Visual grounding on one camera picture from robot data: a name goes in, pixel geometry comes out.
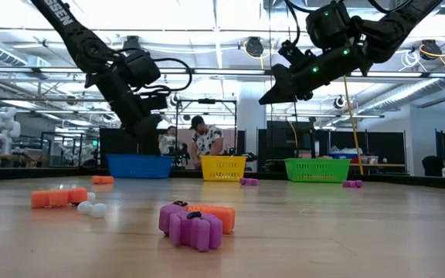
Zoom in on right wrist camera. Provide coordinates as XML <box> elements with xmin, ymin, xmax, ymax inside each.
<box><xmin>277</xmin><ymin>38</ymin><xmax>317</xmax><ymax>67</ymax></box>

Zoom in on blue plastic basket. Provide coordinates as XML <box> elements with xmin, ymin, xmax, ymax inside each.
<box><xmin>105</xmin><ymin>154</ymin><xmax>175</xmax><ymax>180</ymax></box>

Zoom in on black ceiling cable reel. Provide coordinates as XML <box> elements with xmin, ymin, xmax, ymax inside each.
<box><xmin>244</xmin><ymin>36</ymin><xmax>265</xmax><ymax>59</ymax></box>
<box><xmin>419</xmin><ymin>39</ymin><xmax>443</xmax><ymax>62</ymax></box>

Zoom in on yellow plastic basket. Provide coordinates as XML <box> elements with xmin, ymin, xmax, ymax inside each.
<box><xmin>199</xmin><ymin>154</ymin><xmax>248</xmax><ymax>182</ymax></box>

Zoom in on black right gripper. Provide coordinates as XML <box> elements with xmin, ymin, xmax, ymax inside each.
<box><xmin>259</xmin><ymin>44</ymin><xmax>370</xmax><ymax>104</ymax></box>

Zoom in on long ceiling light bar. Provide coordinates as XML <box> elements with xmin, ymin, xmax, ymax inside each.
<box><xmin>0</xmin><ymin>66</ymin><xmax>445</xmax><ymax>80</ymax></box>

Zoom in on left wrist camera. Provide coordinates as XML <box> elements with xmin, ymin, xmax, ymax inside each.
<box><xmin>141</xmin><ymin>92</ymin><xmax>169</xmax><ymax>114</ymax></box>

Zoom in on black workcell frame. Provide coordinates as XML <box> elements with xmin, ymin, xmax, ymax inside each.
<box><xmin>39</xmin><ymin>131</ymin><xmax>100</xmax><ymax>168</ymax></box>

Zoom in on person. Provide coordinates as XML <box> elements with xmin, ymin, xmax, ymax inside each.
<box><xmin>189</xmin><ymin>114</ymin><xmax>226</xmax><ymax>171</ymax></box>
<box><xmin>157</xmin><ymin>124</ymin><xmax>180</xmax><ymax>156</ymax></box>

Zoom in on green plastic basket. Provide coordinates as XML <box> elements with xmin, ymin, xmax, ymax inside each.
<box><xmin>284</xmin><ymin>158</ymin><xmax>352</xmax><ymax>184</ymax></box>

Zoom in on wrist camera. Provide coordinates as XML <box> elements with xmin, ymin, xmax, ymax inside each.
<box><xmin>141</xmin><ymin>92</ymin><xmax>169</xmax><ymax>114</ymax></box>
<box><xmin>277</xmin><ymin>38</ymin><xmax>317</xmax><ymax>67</ymax></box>

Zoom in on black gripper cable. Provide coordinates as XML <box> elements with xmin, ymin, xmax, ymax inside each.
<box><xmin>283</xmin><ymin>0</ymin><xmax>304</xmax><ymax>46</ymax></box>
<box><xmin>151</xmin><ymin>57</ymin><xmax>193</xmax><ymax>93</ymax></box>

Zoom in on white bone toy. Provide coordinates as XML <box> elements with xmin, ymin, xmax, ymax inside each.
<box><xmin>76</xmin><ymin>191</ymin><xmax>109</xmax><ymax>220</ymax></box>

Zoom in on yellow extension cable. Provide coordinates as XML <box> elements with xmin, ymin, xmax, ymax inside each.
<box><xmin>341</xmin><ymin>74</ymin><xmax>364</xmax><ymax>175</ymax></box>

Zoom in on black office chair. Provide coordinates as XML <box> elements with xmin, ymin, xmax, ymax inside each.
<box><xmin>422</xmin><ymin>154</ymin><xmax>445</xmax><ymax>178</ymax></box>

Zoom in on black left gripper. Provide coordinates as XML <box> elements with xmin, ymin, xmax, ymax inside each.
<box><xmin>85</xmin><ymin>69</ymin><xmax>164</xmax><ymax>155</ymax></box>

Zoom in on black gantry frame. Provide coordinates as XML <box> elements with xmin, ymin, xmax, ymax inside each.
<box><xmin>174</xmin><ymin>98</ymin><xmax>238</xmax><ymax>132</ymax></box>

